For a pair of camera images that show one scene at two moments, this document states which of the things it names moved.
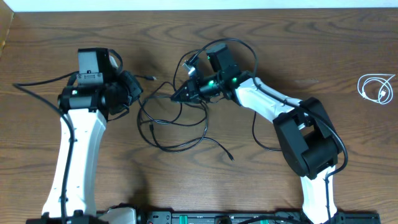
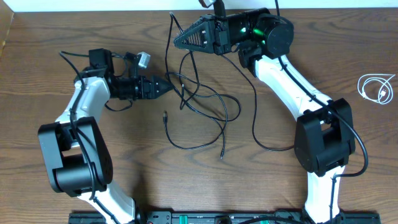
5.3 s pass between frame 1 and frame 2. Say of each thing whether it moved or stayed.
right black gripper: moved
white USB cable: stayed
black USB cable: moved
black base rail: stayed
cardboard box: stayed
